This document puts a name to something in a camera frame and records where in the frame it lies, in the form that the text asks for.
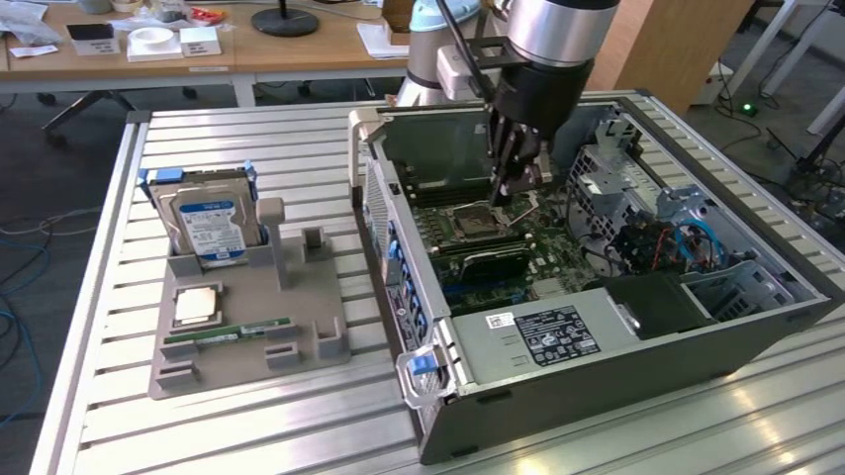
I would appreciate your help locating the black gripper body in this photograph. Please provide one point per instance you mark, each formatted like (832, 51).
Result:
(545, 94)

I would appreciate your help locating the black green graphics card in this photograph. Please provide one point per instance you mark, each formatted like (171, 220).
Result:
(491, 267)

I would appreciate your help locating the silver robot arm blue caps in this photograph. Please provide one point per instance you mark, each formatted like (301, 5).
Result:
(561, 25)

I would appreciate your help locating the metal socket cover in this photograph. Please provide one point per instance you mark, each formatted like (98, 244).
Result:
(521, 208)

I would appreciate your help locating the black RAM slot bank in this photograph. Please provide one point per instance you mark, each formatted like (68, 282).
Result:
(449, 195)
(462, 243)

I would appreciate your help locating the perforated metal disk bay cage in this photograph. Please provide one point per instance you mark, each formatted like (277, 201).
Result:
(608, 198)

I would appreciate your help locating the CPU socket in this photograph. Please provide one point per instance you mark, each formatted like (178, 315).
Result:
(471, 222)

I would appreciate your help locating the green motherboard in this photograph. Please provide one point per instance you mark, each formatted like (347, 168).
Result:
(561, 247)

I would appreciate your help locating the wooden cabinet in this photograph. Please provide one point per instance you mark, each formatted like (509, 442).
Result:
(686, 49)

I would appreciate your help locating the silver chipset heatsink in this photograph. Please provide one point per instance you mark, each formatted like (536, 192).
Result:
(548, 288)

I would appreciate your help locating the white device with red dot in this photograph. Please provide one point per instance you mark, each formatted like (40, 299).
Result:
(716, 86)

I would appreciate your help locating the white paper stack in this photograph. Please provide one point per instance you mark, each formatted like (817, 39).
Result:
(379, 42)

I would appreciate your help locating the brown cardboard box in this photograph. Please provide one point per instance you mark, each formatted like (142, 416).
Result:
(395, 15)

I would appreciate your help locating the power strip with green light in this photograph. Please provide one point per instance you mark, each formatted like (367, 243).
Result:
(748, 108)

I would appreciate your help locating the wooden desk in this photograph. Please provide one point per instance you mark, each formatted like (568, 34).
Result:
(66, 66)
(317, 54)

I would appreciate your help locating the grey power supply unit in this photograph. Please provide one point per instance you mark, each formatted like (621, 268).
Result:
(498, 346)

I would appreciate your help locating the black tripod stand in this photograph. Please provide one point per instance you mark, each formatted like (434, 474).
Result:
(811, 158)

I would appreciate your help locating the black round lamp base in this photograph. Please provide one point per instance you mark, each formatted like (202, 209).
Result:
(283, 25)

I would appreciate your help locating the blue case latch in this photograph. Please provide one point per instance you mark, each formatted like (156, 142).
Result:
(421, 366)

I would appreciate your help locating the dark grey open PC case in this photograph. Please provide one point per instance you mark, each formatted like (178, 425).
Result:
(594, 396)

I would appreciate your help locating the hard disk with blue carrier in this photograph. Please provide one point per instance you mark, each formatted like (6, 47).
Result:
(198, 222)

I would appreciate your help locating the grey parts rack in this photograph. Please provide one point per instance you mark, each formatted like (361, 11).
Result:
(251, 307)

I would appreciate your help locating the white labelled box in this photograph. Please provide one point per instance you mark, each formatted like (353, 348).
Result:
(198, 37)

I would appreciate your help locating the red small parts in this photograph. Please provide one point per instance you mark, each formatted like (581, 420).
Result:
(204, 17)

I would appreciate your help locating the silver CPU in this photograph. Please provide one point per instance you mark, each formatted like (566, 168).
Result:
(196, 307)

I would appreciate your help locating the flat white box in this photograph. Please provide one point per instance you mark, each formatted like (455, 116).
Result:
(155, 55)

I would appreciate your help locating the bag with dark contents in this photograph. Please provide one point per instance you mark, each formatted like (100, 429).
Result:
(171, 12)

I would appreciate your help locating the black chair base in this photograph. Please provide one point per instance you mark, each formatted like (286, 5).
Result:
(88, 101)

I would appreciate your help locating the small white roll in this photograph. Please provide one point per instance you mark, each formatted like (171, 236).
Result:
(126, 5)

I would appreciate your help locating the black topped white box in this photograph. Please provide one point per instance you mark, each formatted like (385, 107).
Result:
(92, 32)

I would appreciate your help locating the grey cup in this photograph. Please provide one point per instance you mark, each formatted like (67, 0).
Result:
(95, 6)

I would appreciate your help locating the white paper card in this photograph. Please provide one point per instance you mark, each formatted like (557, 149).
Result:
(34, 51)

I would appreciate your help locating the crumpled clear plastic bag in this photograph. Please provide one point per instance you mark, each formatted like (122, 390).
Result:
(27, 25)

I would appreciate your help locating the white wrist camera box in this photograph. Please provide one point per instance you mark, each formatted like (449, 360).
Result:
(458, 74)

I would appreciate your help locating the metal disk bay bracket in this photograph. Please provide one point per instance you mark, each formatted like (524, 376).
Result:
(746, 277)

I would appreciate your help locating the white desk frame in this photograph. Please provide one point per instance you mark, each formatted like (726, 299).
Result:
(801, 52)

